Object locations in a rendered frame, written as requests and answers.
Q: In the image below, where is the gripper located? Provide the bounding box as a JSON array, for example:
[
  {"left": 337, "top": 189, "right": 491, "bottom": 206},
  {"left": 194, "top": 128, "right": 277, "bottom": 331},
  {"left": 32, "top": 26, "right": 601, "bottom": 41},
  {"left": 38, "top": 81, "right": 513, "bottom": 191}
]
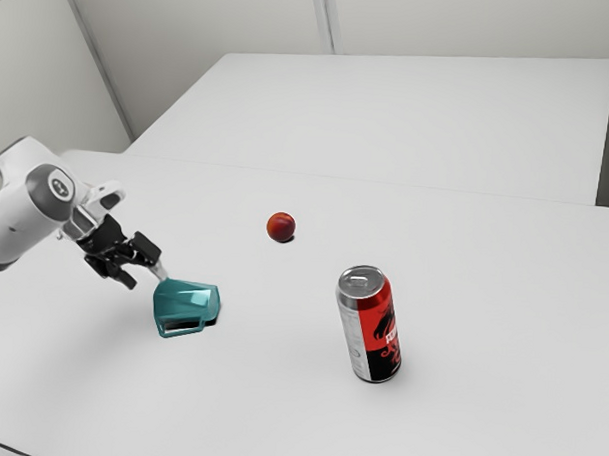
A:
[{"left": 74, "top": 213, "right": 172, "bottom": 292}]

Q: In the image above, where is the red black silver can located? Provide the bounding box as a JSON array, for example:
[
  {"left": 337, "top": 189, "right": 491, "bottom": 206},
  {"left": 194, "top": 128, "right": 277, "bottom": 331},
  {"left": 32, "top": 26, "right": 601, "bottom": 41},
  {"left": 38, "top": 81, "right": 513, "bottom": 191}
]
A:
[{"left": 332, "top": 263, "right": 406, "bottom": 384}]

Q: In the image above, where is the red round fruit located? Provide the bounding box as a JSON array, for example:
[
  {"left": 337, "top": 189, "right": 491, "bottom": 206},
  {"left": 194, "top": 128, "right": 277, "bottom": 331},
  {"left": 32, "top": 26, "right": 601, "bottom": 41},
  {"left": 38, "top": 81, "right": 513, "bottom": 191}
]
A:
[{"left": 265, "top": 211, "right": 297, "bottom": 244}]

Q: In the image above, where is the teal faceted mug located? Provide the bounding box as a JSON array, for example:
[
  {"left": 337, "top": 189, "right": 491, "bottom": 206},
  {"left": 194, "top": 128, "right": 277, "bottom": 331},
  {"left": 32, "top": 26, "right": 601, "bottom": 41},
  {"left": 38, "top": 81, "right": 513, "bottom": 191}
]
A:
[{"left": 151, "top": 277, "right": 223, "bottom": 341}]

